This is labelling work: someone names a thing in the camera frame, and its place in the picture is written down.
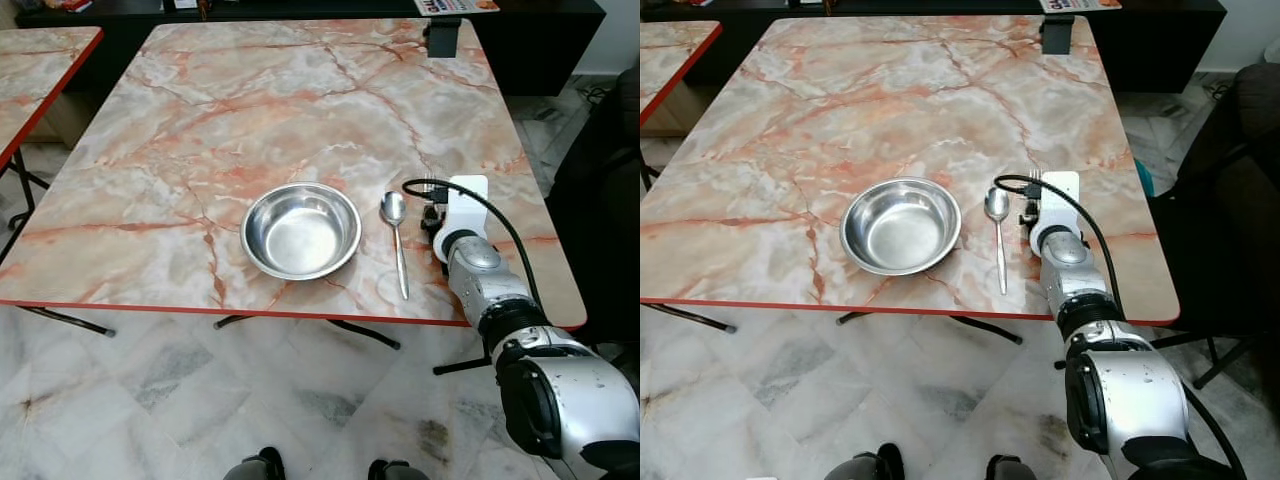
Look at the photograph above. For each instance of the red-edged marble pattern table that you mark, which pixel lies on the red-edged marble pattern table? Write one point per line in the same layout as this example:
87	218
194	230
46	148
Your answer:
672	60
250	120
35	70
860	110

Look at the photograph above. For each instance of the silver metal spoon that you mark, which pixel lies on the silver metal spoon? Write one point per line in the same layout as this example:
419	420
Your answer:
394	210
997	206

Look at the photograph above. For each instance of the silver metal fork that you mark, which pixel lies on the silver metal fork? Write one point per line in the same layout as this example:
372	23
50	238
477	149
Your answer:
1035	181
429	186

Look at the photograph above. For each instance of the black table clamp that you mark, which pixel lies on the black table clamp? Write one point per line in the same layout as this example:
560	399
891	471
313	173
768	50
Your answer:
1056	33
441	36

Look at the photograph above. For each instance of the long black cabinet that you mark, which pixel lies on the long black cabinet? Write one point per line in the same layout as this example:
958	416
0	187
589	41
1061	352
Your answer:
900	12
300	15

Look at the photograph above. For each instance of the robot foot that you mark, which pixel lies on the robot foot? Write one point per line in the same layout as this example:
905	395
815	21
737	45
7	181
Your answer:
1012	469
866	466
398	471
255	468

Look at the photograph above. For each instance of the black chair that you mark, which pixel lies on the black chair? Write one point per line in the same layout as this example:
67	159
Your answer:
605	200
1220	200

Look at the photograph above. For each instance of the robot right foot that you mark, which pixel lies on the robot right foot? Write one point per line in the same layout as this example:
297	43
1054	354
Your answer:
1012	469
398	471

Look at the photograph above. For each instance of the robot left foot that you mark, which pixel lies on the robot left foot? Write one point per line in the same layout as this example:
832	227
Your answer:
255	468
866	466

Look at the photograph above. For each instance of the printed magazine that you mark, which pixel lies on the printed magazine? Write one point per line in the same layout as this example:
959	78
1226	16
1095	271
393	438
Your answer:
455	5
1075	4

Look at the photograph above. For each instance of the light wooden box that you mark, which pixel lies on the light wooden box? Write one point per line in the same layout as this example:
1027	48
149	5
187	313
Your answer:
680	106
70	118

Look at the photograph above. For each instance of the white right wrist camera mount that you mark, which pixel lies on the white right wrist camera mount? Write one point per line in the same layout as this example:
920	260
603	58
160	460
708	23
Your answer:
1060	200
468	205

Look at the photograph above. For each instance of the round stainless steel bowl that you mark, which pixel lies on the round stainless steel bowl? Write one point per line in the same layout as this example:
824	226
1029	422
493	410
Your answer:
300	232
900	226

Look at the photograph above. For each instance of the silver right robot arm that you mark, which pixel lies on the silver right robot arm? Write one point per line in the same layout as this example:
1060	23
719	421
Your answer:
540	380
1120	390

